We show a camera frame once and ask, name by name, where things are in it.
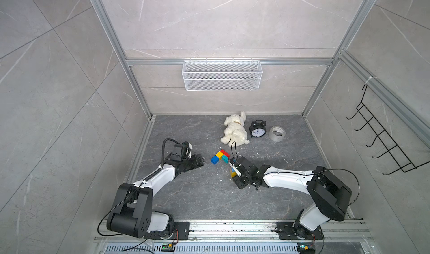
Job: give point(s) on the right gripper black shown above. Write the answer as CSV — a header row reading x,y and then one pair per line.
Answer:
x,y
238,183

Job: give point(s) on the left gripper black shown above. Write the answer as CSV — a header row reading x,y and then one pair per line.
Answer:
x,y
195,164

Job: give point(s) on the small blue lego brick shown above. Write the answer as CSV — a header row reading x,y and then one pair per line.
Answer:
x,y
214,160

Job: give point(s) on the teal lego brick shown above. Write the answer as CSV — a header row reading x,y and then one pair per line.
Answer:
x,y
225,158

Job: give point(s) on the long red lego brick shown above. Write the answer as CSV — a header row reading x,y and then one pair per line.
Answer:
x,y
225,153

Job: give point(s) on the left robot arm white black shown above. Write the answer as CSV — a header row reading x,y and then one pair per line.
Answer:
x,y
132,212

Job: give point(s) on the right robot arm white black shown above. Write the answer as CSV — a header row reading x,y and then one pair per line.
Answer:
x,y
330,196

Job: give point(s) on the white plush dog toy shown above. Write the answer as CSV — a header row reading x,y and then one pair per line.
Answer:
x,y
235,130

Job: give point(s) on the black alarm clock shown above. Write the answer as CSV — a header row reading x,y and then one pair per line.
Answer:
x,y
258,128

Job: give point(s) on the grey tape roll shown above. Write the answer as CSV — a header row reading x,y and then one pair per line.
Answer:
x,y
277,134

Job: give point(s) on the aluminium mounting rail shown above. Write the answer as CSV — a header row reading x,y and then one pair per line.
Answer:
x,y
350,230

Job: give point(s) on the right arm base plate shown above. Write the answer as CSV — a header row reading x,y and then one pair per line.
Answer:
x,y
288,231

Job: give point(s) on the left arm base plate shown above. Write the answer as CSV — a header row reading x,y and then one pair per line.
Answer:
x,y
176,231

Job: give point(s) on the white wire mesh basket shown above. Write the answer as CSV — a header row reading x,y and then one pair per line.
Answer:
x,y
226,75

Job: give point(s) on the black wire hook rack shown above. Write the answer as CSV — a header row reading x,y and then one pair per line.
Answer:
x,y
382,136

